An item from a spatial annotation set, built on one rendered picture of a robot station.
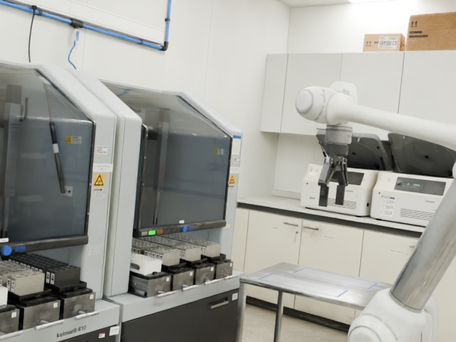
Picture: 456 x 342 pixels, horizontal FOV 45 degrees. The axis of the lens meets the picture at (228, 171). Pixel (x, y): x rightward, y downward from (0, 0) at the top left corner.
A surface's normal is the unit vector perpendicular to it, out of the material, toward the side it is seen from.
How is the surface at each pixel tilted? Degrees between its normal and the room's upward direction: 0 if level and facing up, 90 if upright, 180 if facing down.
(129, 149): 90
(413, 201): 90
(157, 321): 90
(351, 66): 90
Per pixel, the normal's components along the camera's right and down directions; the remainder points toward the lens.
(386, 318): -0.53, -0.20
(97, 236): 0.81, 0.11
